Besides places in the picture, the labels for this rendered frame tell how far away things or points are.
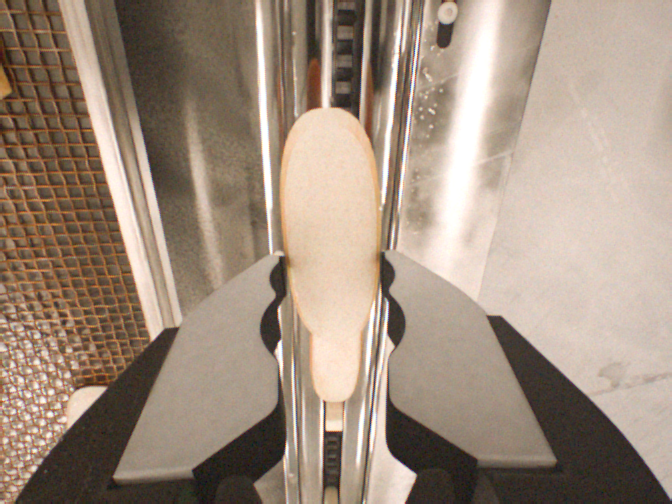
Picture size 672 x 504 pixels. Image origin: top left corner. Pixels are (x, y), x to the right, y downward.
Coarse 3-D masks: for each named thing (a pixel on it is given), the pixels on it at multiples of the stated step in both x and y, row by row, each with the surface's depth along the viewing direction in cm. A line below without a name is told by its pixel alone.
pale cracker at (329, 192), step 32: (320, 128) 12; (352, 128) 12; (288, 160) 13; (320, 160) 12; (352, 160) 12; (288, 192) 13; (320, 192) 13; (352, 192) 13; (288, 224) 13; (320, 224) 13; (352, 224) 13; (288, 256) 14; (320, 256) 14; (352, 256) 14; (320, 288) 15; (352, 288) 14; (320, 320) 15; (352, 320) 15
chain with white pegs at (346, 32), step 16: (336, 0) 18; (352, 0) 18; (336, 32) 18; (352, 32) 18; (336, 48) 18; (352, 48) 19; (336, 64) 19; (352, 64) 19; (352, 80) 19; (352, 96) 20; (352, 112) 20; (336, 416) 28; (336, 432) 33; (336, 448) 34; (336, 464) 35; (336, 480) 36; (336, 496) 36
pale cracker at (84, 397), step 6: (78, 390) 21; (84, 390) 21; (90, 390) 21; (96, 390) 21; (102, 390) 21; (72, 396) 21; (78, 396) 21; (84, 396) 21; (90, 396) 21; (96, 396) 21; (72, 402) 21; (78, 402) 21; (84, 402) 21; (90, 402) 21; (72, 408) 21; (78, 408) 21; (84, 408) 21; (72, 414) 21; (78, 414) 21; (72, 420) 22
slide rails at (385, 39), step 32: (288, 0) 17; (320, 0) 17; (384, 0) 17; (288, 32) 17; (320, 32) 17; (384, 32) 17; (288, 64) 18; (320, 64) 18; (384, 64) 18; (288, 96) 19; (320, 96) 19; (384, 96) 19; (288, 128) 19; (384, 128) 19; (384, 160) 20; (384, 192) 21; (384, 224) 22; (320, 416) 30; (352, 416) 30; (320, 448) 32; (352, 448) 32; (320, 480) 34; (352, 480) 34
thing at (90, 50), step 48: (96, 0) 14; (0, 48) 14; (48, 48) 14; (96, 48) 13; (96, 96) 15; (0, 144) 15; (48, 144) 16; (96, 144) 16; (96, 192) 17; (144, 240) 17; (144, 288) 19; (0, 336) 19; (48, 336) 20; (0, 384) 20; (48, 384) 21
